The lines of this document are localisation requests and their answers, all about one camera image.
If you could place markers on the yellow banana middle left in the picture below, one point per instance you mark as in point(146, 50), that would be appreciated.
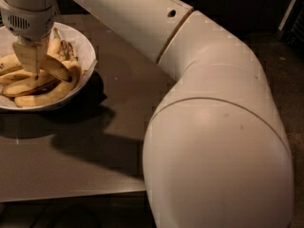
point(29, 85)

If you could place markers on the white bowl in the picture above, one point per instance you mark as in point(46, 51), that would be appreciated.
point(79, 48)

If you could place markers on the yellow banana far left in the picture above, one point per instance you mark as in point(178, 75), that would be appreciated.
point(14, 76)

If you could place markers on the yellow banana top back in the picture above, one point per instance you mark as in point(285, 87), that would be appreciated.
point(55, 44)

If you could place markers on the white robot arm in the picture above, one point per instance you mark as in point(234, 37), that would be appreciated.
point(215, 152)

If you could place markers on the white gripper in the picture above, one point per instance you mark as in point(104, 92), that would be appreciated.
point(29, 24)

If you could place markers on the large curved yellow banana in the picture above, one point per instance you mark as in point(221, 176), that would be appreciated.
point(10, 63)

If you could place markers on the yellow banana right side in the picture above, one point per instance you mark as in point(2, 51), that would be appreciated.
point(57, 93)

